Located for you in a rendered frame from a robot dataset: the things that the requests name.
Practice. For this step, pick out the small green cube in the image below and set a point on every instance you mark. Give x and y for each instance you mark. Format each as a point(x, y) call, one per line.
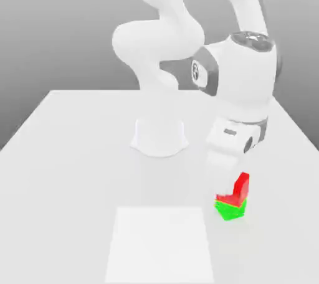
point(229, 212)

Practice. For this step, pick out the small red cube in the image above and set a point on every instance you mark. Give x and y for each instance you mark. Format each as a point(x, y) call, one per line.
point(242, 187)

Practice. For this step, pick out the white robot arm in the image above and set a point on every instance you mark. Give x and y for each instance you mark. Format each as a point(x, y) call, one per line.
point(236, 72)

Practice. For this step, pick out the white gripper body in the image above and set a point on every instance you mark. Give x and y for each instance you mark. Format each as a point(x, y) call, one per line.
point(221, 160)

